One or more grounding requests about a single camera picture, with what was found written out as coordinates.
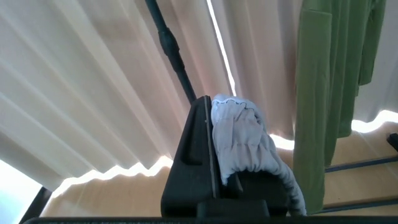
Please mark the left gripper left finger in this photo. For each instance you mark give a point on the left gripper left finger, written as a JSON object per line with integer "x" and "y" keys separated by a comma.
{"x": 192, "y": 174}

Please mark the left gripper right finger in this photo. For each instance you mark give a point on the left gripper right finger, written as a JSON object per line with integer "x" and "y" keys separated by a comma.
{"x": 258, "y": 189}

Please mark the pale grey garment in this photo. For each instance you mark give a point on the pale grey garment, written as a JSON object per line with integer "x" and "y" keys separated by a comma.
{"x": 239, "y": 140}

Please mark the green sleeveless shirt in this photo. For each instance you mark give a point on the green sleeveless shirt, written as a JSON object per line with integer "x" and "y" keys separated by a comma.
{"x": 314, "y": 109}

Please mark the black clothes rack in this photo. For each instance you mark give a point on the black clothes rack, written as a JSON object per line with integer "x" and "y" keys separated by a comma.
{"x": 171, "y": 49}

